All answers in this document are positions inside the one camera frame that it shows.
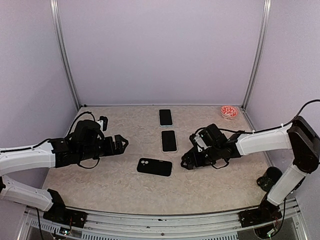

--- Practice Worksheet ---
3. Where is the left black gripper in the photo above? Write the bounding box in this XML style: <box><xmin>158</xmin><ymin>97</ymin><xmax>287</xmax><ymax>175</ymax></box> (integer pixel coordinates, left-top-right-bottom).
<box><xmin>79</xmin><ymin>134</ymin><xmax>128</xmax><ymax>161</ymax></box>

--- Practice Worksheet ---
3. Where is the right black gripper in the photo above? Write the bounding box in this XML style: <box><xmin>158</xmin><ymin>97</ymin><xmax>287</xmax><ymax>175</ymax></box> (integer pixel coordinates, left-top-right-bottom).
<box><xmin>180</xmin><ymin>144</ymin><xmax>222</xmax><ymax>170</ymax></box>

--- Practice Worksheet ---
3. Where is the pink clear phone case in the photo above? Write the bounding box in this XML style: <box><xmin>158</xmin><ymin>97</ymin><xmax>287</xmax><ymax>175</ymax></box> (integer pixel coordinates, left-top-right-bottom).
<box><xmin>160</xmin><ymin>129</ymin><xmax>179</xmax><ymax>153</ymax></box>

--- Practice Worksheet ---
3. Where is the black phone case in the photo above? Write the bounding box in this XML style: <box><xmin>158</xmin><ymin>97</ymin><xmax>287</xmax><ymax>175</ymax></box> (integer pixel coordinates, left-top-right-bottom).
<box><xmin>136</xmin><ymin>158</ymin><xmax>173</xmax><ymax>177</ymax></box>

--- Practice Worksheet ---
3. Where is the light blue phone case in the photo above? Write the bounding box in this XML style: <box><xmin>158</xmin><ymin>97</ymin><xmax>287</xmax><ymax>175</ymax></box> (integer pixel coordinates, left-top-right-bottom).
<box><xmin>159</xmin><ymin>108</ymin><xmax>174</xmax><ymax>128</ymax></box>

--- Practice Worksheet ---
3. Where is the teal green phone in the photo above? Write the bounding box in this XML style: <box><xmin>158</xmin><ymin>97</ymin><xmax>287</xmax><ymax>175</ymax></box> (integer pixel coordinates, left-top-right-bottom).
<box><xmin>159</xmin><ymin>109</ymin><xmax>173</xmax><ymax>127</ymax></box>

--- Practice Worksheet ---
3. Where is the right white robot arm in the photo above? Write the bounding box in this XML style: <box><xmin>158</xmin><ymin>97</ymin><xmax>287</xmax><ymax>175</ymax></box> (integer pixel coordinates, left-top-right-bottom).
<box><xmin>180</xmin><ymin>116</ymin><xmax>320</xmax><ymax>222</ymax></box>

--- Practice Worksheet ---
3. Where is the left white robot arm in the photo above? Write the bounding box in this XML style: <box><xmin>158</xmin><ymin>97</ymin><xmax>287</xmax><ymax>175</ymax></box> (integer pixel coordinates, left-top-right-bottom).
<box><xmin>0</xmin><ymin>119</ymin><xmax>129</xmax><ymax>223</ymax></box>

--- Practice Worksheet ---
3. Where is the red white patterned bowl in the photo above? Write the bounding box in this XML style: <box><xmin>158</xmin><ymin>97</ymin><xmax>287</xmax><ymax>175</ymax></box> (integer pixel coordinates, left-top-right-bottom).
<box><xmin>220</xmin><ymin>105</ymin><xmax>239</xmax><ymax>120</ymax></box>

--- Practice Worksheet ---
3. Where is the dark green mug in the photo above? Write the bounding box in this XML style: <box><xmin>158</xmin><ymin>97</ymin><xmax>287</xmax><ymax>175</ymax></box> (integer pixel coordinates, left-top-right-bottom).
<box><xmin>256</xmin><ymin>166</ymin><xmax>283</xmax><ymax>192</ymax></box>

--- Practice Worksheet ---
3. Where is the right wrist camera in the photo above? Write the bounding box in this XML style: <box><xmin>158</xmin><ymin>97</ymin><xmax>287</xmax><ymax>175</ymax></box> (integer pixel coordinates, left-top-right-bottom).
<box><xmin>189</xmin><ymin>133</ymin><xmax>208</xmax><ymax>152</ymax></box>

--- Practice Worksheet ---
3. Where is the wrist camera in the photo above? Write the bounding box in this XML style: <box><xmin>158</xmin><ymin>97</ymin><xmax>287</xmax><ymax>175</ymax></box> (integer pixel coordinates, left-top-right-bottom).
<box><xmin>189</xmin><ymin>133</ymin><xmax>208</xmax><ymax>152</ymax></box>
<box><xmin>97</xmin><ymin>116</ymin><xmax>109</xmax><ymax>132</ymax></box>

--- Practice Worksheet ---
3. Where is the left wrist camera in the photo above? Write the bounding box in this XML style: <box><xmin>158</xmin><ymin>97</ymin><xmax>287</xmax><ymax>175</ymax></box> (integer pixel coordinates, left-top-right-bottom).
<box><xmin>97</xmin><ymin>116</ymin><xmax>109</xmax><ymax>132</ymax></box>

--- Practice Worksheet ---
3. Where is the front aluminium rail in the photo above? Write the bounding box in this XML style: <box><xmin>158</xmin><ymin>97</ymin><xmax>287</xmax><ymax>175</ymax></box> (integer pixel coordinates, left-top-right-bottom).
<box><xmin>23</xmin><ymin>198</ymin><xmax>307</xmax><ymax>240</ymax></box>

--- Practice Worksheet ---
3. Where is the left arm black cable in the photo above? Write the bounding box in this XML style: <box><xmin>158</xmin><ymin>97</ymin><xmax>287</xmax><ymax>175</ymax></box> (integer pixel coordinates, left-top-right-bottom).
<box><xmin>0</xmin><ymin>111</ymin><xmax>101</xmax><ymax>168</ymax></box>

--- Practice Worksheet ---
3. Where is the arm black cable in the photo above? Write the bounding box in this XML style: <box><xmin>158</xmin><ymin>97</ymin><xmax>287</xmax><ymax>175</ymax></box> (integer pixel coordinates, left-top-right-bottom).
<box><xmin>194</xmin><ymin>99</ymin><xmax>320</xmax><ymax>168</ymax></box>
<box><xmin>0</xmin><ymin>111</ymin><xmax>101</xmax><ymax>168</ymax></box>

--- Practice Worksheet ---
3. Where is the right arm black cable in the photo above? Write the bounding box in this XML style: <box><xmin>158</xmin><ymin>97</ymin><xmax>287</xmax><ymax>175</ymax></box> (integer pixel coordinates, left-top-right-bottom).
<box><xmin>194</xmin><ymin>99</ymin><xmax>320</xmax><ymax>168</ymax></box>

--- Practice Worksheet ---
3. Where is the left aluminium frame post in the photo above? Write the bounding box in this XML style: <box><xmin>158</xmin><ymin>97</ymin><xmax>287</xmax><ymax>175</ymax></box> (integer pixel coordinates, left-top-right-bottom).
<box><xmin>49</xmin><ymin>0</ymin><xmax>81</xmax><ymax>111</ymax></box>

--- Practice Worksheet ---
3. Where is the aluminium frame post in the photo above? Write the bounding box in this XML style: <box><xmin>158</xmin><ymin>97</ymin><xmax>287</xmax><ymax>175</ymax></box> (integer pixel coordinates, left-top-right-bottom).
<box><xmin>49</xmin><ymin>0</ymin><xmax>81</xmax><ymax>111</ymax></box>
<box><xmin>241</xmin><ymin>0</ymin><xmax>272</xmax><ymax>112</ymax></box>

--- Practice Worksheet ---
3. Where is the right aluminium frame post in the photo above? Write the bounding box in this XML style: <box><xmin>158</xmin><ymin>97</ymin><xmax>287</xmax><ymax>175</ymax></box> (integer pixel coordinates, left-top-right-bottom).
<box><xmin>241</xmin><ymin>0</ymin><xmax>272</xmax><ymax>112</ymax></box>

